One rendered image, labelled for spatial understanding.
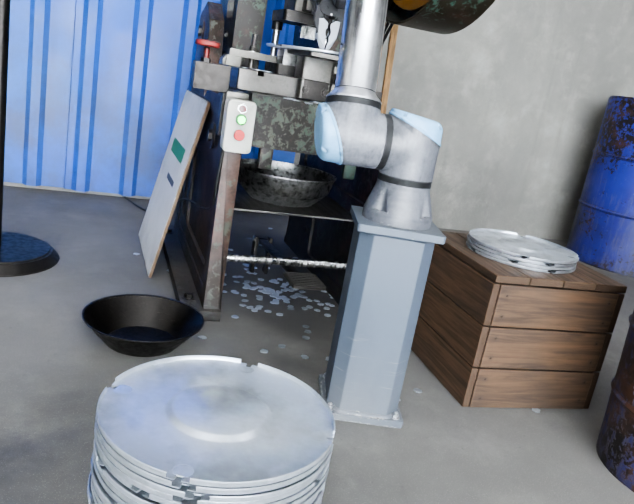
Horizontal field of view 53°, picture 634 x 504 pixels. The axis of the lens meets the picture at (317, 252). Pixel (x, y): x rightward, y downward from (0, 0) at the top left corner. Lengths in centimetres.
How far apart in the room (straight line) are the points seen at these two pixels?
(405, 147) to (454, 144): 235
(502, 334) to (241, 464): 100
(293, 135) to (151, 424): 120
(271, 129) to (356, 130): 57
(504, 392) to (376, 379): 39
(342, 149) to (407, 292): 33
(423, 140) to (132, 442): 84
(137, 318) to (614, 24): 322
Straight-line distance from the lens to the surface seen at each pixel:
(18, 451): 129
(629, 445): 156
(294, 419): 83
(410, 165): 132
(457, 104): 363
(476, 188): 379
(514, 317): 161
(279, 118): 182
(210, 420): 79
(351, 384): 144
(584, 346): 177
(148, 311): 180
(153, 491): 73
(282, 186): 195
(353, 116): 129
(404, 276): 135
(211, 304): 186
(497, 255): 167
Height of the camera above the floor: 72
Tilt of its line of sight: 15 degrees down
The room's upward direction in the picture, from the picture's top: 10 degrees clockwise
